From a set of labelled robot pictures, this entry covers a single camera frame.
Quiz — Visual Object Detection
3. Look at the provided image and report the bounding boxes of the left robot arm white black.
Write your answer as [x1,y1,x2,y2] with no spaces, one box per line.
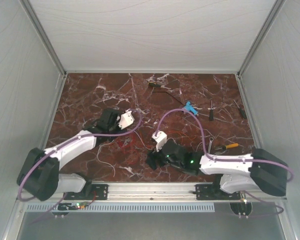
[16,108,134,201]

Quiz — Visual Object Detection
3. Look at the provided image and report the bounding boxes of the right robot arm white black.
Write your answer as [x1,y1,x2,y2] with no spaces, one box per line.
[146,139,288,199]

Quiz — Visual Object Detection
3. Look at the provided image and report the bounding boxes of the silver ratchet wrench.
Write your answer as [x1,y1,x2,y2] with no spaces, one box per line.
[207,137,214,154]

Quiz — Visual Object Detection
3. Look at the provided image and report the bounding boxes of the yellow black screwdriver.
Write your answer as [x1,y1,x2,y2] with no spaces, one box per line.
[147,81,186,106]

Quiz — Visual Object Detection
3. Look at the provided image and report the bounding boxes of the black small tool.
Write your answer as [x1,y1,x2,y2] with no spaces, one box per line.
[234,100,248,120]

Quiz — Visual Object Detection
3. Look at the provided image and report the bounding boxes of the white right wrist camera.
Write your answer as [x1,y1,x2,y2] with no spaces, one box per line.
[151,131,167,152]

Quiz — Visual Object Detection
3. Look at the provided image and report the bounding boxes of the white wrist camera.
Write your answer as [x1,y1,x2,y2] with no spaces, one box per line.
[118,109,135,130]
[151,131,167,152]

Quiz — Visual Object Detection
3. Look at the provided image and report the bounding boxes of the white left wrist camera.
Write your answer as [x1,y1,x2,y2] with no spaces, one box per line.
[118,109,135,130]

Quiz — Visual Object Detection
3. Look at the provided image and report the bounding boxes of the white wire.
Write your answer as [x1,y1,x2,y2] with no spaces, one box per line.
[96,129,151,176]

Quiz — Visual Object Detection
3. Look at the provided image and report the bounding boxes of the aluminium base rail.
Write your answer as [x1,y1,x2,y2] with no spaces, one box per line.
[17,181,288,202]

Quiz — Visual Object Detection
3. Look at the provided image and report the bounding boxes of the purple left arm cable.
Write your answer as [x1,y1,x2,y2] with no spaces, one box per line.
[17,108,143,223]

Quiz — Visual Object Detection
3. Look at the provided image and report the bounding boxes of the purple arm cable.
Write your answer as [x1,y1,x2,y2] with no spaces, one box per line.
[156,107,295,218]
[17,108,143,223]

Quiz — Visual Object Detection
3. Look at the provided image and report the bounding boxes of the black handle screwdriver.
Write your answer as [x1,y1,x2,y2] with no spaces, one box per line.
[208,100,215,121]

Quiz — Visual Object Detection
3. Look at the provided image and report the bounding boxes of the yellow handle pliers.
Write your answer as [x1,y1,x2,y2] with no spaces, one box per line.
[215,143,239,151]

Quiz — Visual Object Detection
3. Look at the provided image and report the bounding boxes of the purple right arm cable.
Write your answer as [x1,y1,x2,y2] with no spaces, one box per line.
[156,107,295,218]

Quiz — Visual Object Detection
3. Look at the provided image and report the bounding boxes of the grey slotted cable duct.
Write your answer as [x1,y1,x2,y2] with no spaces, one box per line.
[26,202,215,213]

